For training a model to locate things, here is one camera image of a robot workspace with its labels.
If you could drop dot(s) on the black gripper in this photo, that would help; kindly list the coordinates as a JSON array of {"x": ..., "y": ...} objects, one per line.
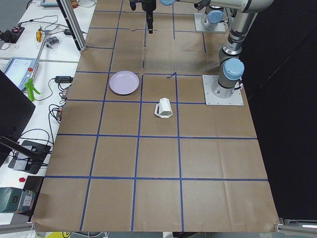
[{"x": 148, "y": 5}]

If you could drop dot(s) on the lilac round plate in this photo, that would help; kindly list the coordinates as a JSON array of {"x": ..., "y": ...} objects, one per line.
[{"x": 124, "y": 82}]

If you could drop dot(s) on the white faceted cup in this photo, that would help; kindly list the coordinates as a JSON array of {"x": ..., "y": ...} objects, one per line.
[{"x": 163, "y": 109}]

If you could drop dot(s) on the black power adapter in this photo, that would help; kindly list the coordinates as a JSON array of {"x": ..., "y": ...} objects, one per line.
[{"x": 63, "y": 79}]

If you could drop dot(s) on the brown paper table mat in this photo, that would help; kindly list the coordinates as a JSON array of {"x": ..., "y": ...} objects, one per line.
[{"x": 115, "y": 166}]

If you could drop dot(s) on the blue teach pendant tablet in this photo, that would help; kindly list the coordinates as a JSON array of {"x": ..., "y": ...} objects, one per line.
[{"x": 19, "y": 70}]

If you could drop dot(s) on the black monitor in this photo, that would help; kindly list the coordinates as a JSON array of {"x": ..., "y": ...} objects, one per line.
[{"x": 15, "y": 112}]

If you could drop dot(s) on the grey monitor base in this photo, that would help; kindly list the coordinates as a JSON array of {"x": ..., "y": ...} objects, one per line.
[{"x": 29, "y": 156}]

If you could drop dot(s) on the green box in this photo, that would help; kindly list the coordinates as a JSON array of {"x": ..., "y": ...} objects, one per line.
[{"x": 16, "y": 200}]

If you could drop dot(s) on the aluminium frame post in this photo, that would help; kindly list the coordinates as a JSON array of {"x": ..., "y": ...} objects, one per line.
[{"x": 72, "y": 23}]

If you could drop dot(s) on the green-handled reacher grabber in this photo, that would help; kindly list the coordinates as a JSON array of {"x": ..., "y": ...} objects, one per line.
[{"x": 29, "y": 85}]

